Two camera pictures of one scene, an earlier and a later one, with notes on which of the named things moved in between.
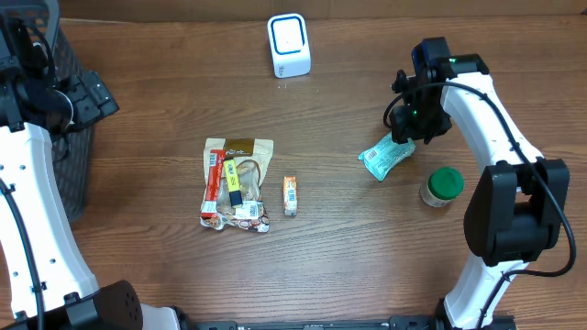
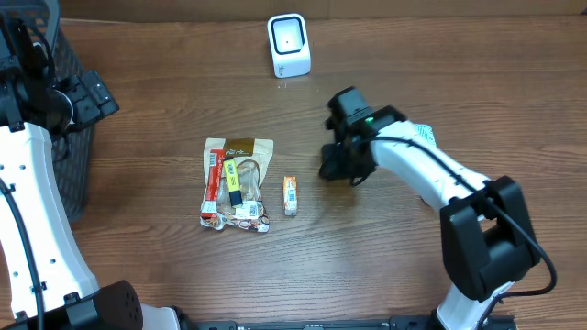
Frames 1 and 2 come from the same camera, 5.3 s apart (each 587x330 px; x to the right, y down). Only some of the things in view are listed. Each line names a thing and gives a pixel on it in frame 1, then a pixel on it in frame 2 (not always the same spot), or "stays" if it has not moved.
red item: (209, 208) stays
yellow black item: (233, 183) stays
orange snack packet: (290, 195) stays
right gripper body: (424, 118) → (341, 164)
